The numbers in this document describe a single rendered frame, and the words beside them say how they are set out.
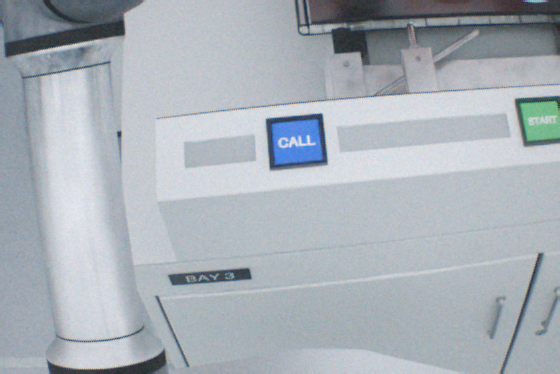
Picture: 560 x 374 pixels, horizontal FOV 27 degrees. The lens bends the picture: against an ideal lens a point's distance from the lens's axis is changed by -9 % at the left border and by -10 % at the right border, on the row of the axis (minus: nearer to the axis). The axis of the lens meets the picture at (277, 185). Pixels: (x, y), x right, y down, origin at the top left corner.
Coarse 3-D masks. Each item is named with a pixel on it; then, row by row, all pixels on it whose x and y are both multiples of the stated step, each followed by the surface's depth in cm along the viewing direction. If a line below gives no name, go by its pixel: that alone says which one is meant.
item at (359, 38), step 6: (354, 36) 141; (360, 36) 141; (354, 42) 140; (360, 42) 140; (366, 42) 140; (354, 48) 140; (360, 48) 140; (366, 48) 140; (360, 54) 140; (366, 54) 140; (366, 60) 139
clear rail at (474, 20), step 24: (312, 24) 136; (336, 24) 135; (360, 24) 135; (384, 24) 135; (408, 24) 135; (432, 24) 135; (456, 24) 135; (480, 24) 135; (504, 24) 135; (528, 24) 135
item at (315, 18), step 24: (312, 0) 138; (336, 0) 138; (360, 0) 137; (384, 0) 137; (408, 0) 137; (432, 0) 137; (456, 0) 137; (480, 0) 136; (504, 0) 136; (552, 0) 136
